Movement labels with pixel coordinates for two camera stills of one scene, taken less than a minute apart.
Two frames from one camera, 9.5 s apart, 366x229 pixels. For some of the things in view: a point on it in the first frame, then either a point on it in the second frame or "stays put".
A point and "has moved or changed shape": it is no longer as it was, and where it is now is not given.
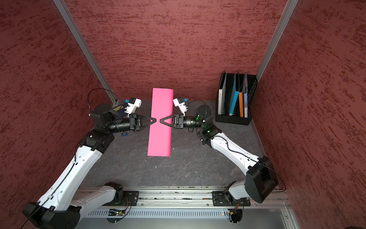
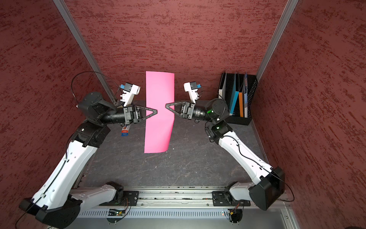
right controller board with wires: [235, 215] stays put
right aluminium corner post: [290, 6] stays put
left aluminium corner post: [86, 50] stays put
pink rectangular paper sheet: [159, 141] has moved or changed shape
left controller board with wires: [115, 215] stays put
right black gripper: [177, 120] -> [188, 108]
